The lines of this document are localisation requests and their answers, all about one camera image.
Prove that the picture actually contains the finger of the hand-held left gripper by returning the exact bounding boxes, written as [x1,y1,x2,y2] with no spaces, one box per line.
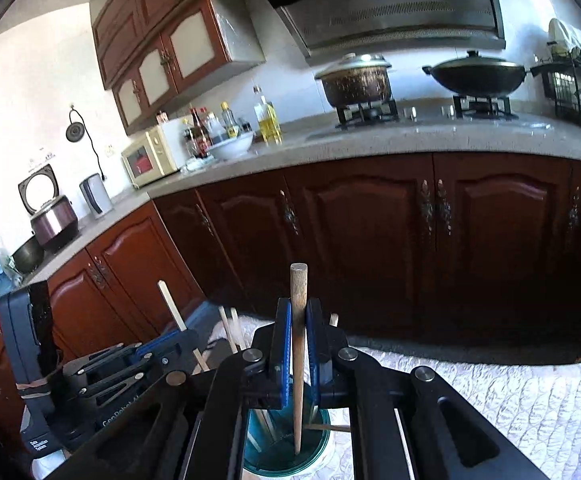
[77,352,192,409]
[64,330,188,379]

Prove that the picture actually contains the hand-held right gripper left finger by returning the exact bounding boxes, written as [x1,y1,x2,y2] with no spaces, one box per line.
[68,297,294,480]

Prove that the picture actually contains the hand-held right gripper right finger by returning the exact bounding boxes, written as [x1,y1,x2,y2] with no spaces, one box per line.
[305,298,551,480]

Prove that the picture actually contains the thick brown wooden chopstick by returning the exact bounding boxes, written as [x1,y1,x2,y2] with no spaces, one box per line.
[290,263,308,456]

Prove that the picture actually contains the thin pale wooden chopstick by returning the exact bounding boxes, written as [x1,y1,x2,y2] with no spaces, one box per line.
[219,306,239,356]
[303,422,353,434]
[229,309,249,351]

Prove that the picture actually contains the teal and white utensil holder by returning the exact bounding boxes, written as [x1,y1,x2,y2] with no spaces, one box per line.
[243,405,332,480]

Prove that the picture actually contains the small black pot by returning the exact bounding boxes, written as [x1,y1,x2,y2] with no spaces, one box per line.
[11,236,46,274]

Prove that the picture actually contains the maroon rice cooker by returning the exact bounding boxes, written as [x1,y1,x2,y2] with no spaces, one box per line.
[18,162,80,254]

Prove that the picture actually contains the brown wooden lower cabinets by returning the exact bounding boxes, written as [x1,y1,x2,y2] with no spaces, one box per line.
[0,152,581,411]

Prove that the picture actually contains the brown wooden cabinets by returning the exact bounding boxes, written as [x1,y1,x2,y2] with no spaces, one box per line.
[90,0,267,136]
[0,152,581,411]

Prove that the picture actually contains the white and grey kettle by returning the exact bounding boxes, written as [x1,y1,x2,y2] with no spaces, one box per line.
[79,173,113,220]

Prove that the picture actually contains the white quilted cloth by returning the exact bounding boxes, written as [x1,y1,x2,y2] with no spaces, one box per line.
[205,314,581,480]

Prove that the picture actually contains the cream microwave oven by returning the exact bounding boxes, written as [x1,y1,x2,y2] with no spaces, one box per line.
[121,125,182,190]

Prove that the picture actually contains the white bowl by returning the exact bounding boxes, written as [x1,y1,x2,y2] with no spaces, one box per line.
[210,131,256,161]

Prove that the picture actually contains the grey stone countertop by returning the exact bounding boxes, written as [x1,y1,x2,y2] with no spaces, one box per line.
[15,109,581,286]

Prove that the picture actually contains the dark sauce bottle red label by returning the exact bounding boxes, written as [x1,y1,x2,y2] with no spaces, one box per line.
[190,107,212,159]

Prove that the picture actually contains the yellow cooking oil bottle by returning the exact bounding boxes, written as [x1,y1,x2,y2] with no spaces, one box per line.
[254,86,282,144]

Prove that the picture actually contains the clear glass bottle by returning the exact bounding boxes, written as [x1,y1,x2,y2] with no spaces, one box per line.
[220,102,240,139]

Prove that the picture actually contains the gas stove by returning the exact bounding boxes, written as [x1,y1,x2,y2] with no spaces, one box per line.
[307,94,521,141]

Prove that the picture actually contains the brown cooking pot with lid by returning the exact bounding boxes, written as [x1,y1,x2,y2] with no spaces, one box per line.
[315,53,393,110]

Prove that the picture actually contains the black wok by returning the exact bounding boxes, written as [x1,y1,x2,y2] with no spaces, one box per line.
[422,50,534,97]

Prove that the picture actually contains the brown wooden upper cabinets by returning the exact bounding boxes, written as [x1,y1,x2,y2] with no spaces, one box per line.
[90,0,267,136]

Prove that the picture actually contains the range hood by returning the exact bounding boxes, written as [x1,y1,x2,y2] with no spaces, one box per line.
[240,0,507,66]

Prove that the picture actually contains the black dish rack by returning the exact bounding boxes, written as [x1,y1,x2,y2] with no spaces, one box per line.
[531,17,581,137]

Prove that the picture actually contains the dark round wall fixture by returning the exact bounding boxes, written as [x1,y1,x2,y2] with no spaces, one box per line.
[66,104,107,181]

